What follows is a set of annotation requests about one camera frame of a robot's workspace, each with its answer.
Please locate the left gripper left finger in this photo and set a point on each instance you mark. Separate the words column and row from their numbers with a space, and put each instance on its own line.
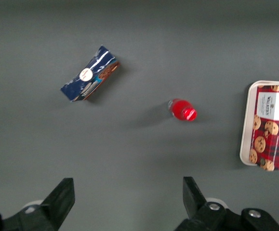
column 55, row 211

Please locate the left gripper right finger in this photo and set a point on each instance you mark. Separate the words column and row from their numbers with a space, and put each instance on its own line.
column 199, row 216

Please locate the red tartan cookie box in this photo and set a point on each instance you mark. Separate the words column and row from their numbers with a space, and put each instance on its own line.
column 271, row 134

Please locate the beige plastic tray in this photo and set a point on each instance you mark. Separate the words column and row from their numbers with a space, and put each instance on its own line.
column 247, row 120

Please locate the blue cookie box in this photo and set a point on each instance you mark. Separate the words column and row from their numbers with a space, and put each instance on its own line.
column 93, row 72

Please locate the red drink bottle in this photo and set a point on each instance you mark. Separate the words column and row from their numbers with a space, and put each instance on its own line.
column 183, row 110

